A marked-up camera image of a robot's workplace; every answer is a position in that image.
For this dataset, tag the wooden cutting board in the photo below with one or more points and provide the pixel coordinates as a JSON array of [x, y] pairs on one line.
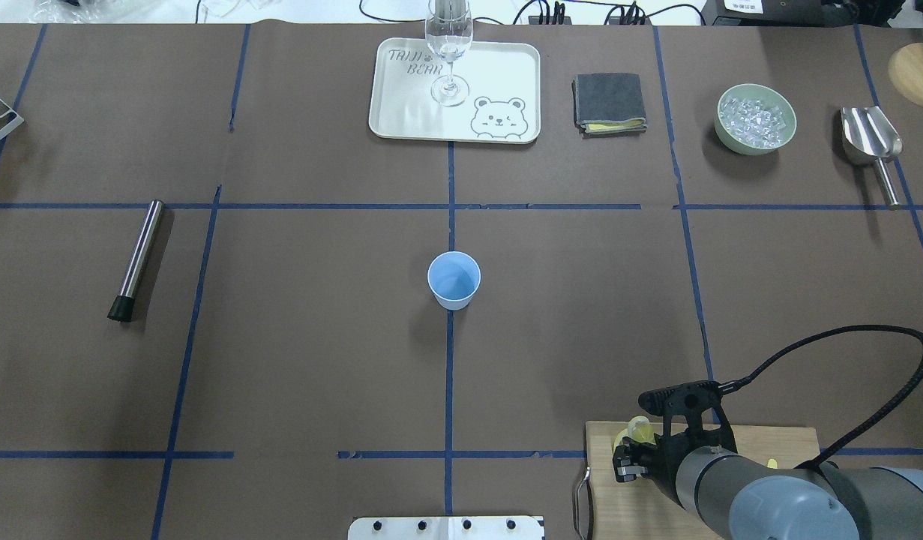
[[712, 480]]

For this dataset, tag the grey folded cloth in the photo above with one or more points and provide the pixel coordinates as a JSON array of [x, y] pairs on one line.
[[608, 103]]

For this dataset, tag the steel muddler black tip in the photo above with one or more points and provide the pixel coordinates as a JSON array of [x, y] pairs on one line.
[[123, 306]]

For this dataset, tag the wooden cup tree stand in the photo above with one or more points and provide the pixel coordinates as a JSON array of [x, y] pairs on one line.
[[906, 72]]

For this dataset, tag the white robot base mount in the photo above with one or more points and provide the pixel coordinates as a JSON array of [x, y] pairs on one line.
[[448, 527]]

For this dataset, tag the steel ice scoop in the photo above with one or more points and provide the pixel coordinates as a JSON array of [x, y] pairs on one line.
[[869, 139]]

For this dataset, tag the white bear serving tray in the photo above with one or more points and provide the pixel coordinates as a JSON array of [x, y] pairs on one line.
[[494, 95]]

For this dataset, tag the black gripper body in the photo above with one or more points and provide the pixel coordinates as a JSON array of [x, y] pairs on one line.
[[662, 455]]

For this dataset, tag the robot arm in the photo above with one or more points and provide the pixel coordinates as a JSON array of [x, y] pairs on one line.
[[871, 503]]

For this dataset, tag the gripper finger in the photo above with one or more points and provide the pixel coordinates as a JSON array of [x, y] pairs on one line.
[[629, 473], [635, 453]]

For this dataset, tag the green bowl of ice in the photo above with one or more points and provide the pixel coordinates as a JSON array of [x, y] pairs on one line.
[[753, 120]]

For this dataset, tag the picked lemon slice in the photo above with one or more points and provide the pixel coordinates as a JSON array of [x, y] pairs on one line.
[[639, 430]]

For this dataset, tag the light blue paper cup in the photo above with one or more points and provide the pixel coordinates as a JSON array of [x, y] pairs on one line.
[[454, 277]]

